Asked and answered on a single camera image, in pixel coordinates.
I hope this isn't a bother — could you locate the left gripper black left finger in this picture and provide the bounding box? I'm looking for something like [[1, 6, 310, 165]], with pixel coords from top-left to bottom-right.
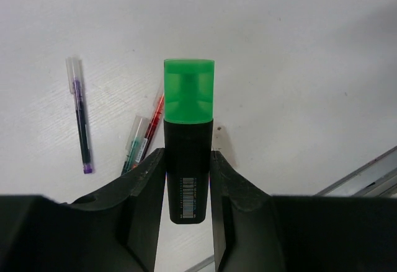
[[1, 149, 166, 271]]

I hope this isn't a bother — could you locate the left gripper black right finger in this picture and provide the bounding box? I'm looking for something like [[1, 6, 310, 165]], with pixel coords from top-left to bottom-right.
[[209, 148, 397, 272]]

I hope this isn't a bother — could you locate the green gel pen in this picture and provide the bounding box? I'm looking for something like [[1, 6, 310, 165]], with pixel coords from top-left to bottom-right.
[[121, 115, 149, 175]]

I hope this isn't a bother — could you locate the orange-red gel pen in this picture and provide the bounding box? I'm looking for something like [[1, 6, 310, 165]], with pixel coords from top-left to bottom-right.
[[132, 87, 164, 169]]

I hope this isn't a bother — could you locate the purple gel pen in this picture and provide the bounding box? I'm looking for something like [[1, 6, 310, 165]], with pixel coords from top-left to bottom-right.
[[66, 56, 93, 174]]

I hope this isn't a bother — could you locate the green highlighter marker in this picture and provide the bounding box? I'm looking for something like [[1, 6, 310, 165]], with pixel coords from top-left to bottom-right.
[[164, 59, 215, 224]]

